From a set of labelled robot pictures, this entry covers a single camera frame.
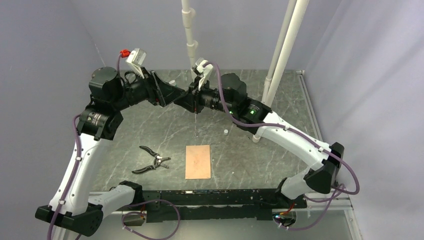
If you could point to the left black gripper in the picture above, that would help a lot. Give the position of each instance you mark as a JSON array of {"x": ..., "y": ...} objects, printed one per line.
[{"x": 159, "y": 92}]

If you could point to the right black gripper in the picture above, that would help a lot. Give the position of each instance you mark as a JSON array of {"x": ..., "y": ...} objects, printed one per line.
[{"x": 192, "y": 101}]

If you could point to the tan envelope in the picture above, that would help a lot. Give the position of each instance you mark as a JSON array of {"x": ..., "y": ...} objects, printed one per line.
[{"x": 197, "y": 162}]

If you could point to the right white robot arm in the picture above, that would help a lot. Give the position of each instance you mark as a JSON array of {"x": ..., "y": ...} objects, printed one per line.
[{"x": 322, "y": 159}]

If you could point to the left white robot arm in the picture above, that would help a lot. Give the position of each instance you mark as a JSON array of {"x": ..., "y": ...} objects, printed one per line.
[{"x": 72, "y": 210}]

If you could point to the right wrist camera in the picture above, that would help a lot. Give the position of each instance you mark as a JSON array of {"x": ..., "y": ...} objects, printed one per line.
[{"x": 202, "y": 69}]

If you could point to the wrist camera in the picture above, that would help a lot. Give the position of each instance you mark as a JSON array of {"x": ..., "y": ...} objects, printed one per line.
[
  {"x": 134, "y": 60},
  {"x": 202, "y": 69}
]

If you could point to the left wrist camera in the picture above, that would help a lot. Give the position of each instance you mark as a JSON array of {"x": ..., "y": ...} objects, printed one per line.
[{"x": 134, "y": 60}]

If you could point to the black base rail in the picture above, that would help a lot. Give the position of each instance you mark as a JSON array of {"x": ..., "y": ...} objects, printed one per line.
[{"x": 260, "y": 204}]

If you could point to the white PVC pipe frame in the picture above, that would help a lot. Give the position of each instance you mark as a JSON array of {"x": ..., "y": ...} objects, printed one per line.
[{"x": 292, "y": 21}]

